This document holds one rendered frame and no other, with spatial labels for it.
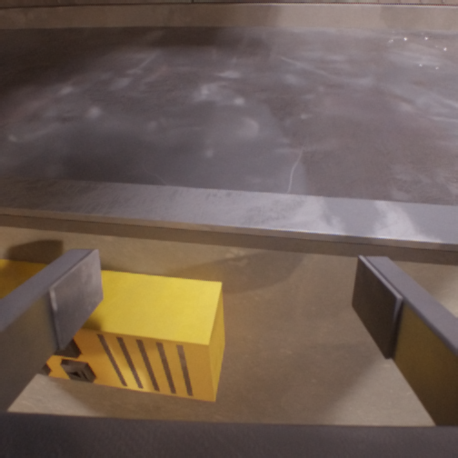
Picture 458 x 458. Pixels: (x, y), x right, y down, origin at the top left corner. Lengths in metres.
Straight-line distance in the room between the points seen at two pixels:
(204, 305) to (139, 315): 0.04
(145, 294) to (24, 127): 0.22
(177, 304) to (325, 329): 0.11
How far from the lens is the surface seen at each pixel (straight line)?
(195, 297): 0.21
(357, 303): 0.17
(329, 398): 0.35
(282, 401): 0.36
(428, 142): 0.32
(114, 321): 0.21
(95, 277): 0.17
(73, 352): 0.24
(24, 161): 0.31
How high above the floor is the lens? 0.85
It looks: 49 degrees down
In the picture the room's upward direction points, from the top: 167 degrees counter-clockwise
